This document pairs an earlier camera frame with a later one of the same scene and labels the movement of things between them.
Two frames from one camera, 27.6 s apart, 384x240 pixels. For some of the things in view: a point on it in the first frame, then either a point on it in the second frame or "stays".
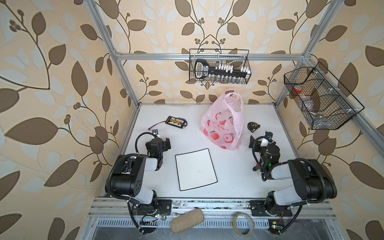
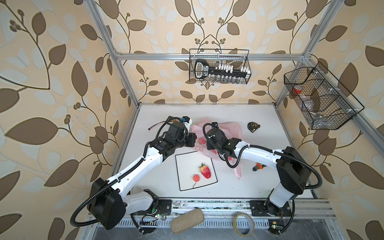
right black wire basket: (325, 104) stays
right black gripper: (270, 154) to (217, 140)
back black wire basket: (221, 66) stays
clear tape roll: (251, 224) stays
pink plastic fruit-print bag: (222, 122) to (233, 130)
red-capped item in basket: (297, 89) stays
